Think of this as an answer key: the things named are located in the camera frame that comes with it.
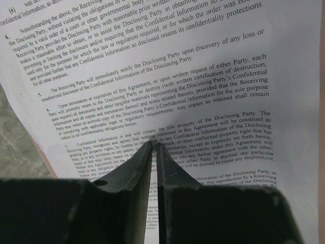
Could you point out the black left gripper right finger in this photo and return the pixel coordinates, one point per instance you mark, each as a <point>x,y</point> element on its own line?
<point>190,212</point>

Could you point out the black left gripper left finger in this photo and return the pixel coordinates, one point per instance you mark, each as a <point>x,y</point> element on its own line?
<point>112,209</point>

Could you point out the printed white paper sheet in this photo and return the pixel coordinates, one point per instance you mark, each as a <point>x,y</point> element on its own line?
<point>230,87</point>

